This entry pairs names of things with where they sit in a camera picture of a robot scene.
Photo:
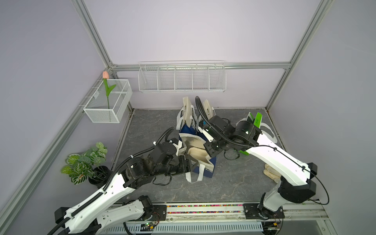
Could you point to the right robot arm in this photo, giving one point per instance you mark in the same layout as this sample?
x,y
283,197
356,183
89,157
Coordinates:
x,y
295,185

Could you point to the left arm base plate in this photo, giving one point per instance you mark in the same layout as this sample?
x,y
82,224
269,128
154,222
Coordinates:
x,y
155,213

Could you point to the cream work glove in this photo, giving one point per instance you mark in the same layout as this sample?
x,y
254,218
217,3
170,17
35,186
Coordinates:
x,y
272,173

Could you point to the blue beige tote bag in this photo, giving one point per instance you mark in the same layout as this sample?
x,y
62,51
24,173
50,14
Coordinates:
x,y
193,149

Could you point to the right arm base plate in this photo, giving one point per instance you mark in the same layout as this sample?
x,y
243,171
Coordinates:
x,y
255,211

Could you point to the white vent grille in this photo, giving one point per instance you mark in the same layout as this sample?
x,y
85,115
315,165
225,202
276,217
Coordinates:
x,y
195,228

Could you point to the green white takeout bag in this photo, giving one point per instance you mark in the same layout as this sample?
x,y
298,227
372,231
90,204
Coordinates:
x,y
265,128

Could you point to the pink artificial tulip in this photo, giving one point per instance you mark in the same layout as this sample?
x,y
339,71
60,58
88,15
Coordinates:
x,y
108,89

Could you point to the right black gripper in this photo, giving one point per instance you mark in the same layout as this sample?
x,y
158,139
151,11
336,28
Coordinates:
x,y
211,152

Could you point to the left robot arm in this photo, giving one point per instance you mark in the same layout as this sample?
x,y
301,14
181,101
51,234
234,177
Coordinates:
x,y
128,177

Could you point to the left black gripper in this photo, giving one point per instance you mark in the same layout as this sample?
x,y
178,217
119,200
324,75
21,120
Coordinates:
x,y
184,166

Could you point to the white mesh wall basket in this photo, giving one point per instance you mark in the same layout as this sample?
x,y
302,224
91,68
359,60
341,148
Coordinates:
x,y
109,101

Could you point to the white wire wall shelf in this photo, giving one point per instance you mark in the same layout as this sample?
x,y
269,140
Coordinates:
x,y
182,76

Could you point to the potted green plant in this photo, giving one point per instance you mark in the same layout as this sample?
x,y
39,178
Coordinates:
x,y
88,166

